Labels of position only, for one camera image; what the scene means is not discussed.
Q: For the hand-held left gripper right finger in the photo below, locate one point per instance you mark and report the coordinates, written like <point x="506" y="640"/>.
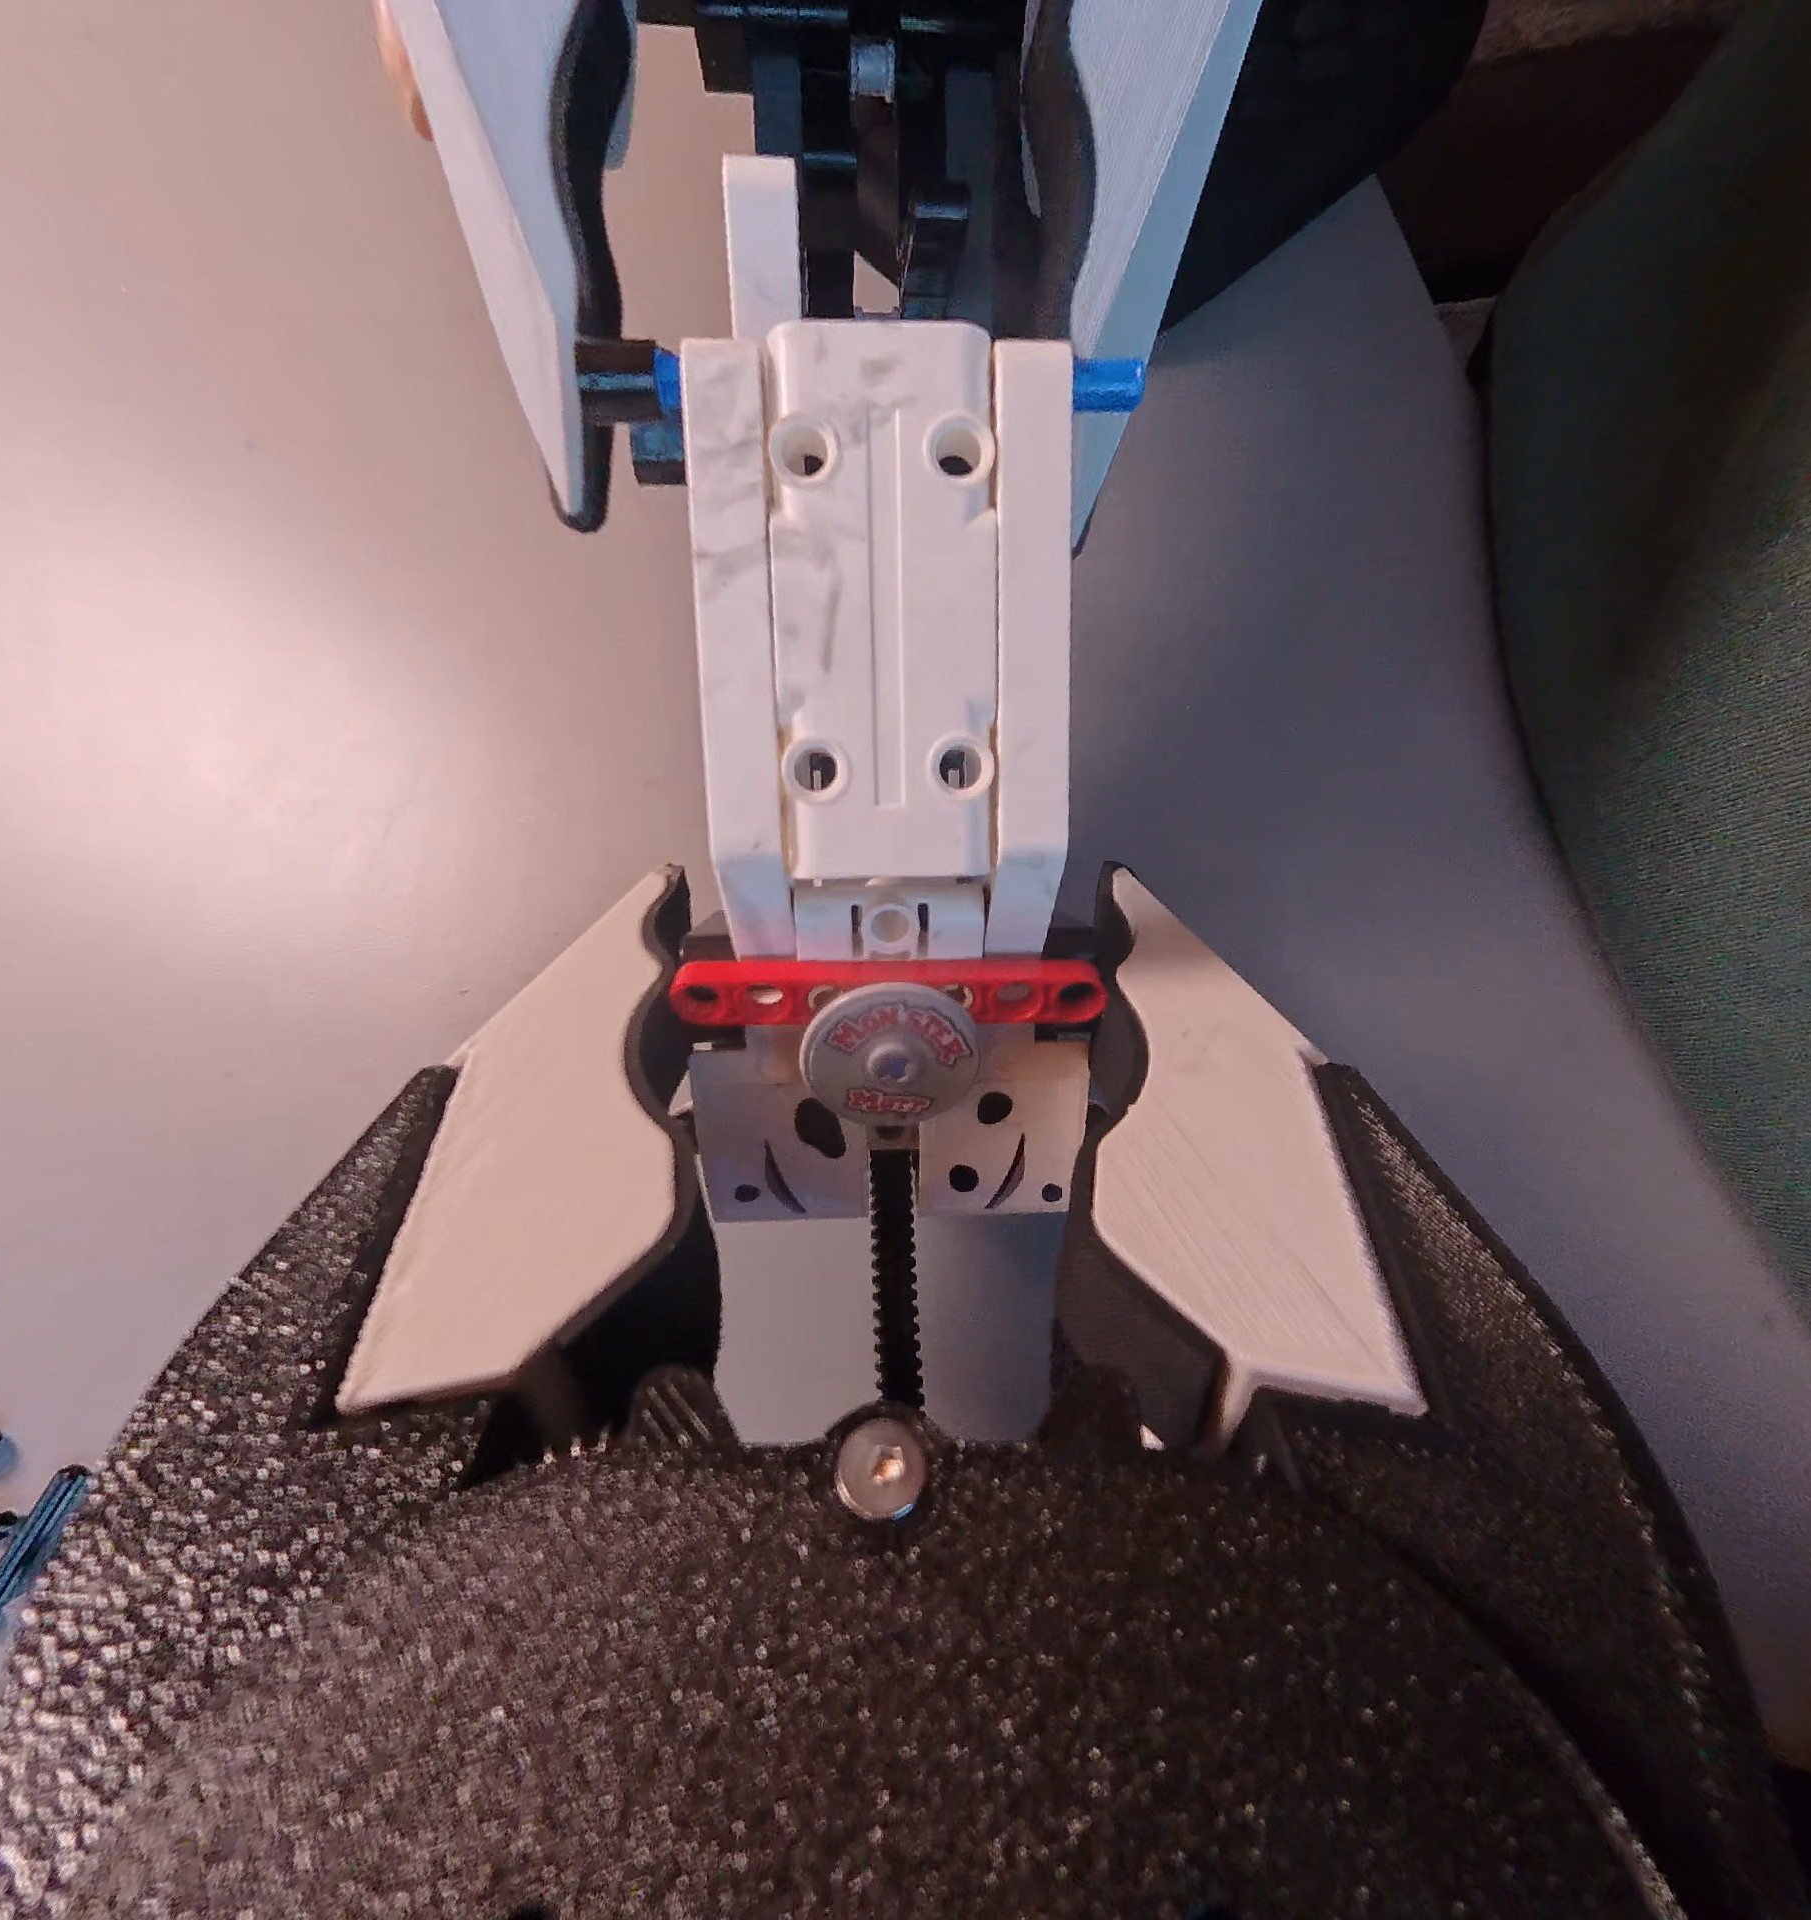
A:
<point x="1250" y="1198"/>

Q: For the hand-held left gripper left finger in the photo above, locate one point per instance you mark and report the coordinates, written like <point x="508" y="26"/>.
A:
<point x="533" y="1171"/>

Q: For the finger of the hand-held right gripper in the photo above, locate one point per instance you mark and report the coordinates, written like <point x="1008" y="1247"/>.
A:
<point x="485" y="151"/>
<point x="1175" y="151"/>

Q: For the white toy brick truck model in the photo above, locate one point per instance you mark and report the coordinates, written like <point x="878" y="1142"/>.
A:
<point x="874" y="602"/>

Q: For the grey desk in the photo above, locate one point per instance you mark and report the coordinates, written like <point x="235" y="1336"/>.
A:
<point x="247" y="602"/>

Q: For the person's right hand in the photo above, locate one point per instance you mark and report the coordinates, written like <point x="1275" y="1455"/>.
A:
<point x="401" y="67"/>

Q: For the person's green sweater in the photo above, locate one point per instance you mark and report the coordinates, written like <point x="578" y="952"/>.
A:
<point x="1716" y="751"/>

